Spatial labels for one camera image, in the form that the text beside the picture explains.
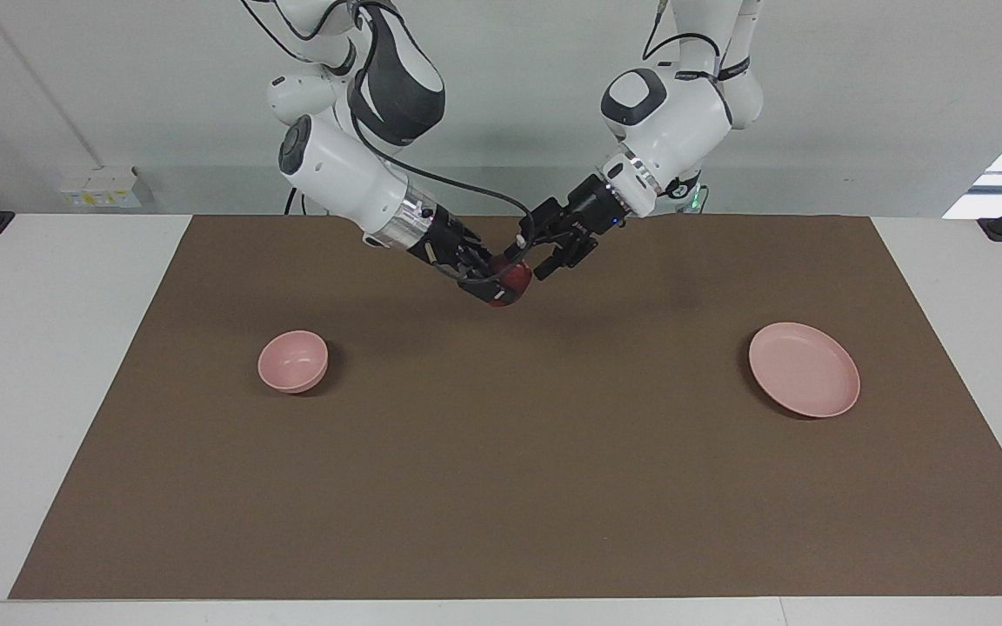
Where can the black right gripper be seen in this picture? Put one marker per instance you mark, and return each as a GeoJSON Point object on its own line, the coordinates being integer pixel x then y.
{"type": "Point", "coordinates": [444, 239]}

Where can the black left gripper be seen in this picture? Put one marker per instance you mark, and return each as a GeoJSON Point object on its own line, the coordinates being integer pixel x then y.
{"type": "Point", "coordinates": [595, 209]}

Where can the dark red apple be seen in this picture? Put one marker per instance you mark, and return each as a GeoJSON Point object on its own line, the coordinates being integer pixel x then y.
{"type": "Point", "coordinates": [514, 280]}

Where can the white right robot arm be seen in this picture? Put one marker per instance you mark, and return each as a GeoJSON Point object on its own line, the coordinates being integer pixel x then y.
{"type": "Point", "coordinates": [336, 165]}

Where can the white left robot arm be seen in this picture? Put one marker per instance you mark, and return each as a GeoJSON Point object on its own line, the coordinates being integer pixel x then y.
{"type": "Point", "coordinates": [675, 113]}

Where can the pink bowl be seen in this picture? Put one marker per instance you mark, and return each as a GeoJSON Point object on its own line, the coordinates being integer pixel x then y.
{"type": "Point", "coordinates": [292, 361]}

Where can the pink plate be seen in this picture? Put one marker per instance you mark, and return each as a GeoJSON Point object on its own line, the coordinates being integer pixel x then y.
{"type": "Point", "coordinates": [805, 369]}

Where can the brown table mat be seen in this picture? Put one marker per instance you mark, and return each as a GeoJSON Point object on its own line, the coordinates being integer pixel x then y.
{"type": "Point", "coordinates": [501, 469]}

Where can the white wall socket box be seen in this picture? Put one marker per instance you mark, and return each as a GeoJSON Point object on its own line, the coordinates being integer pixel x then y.
{"type": "Point", "coordinates": [101, 191]}

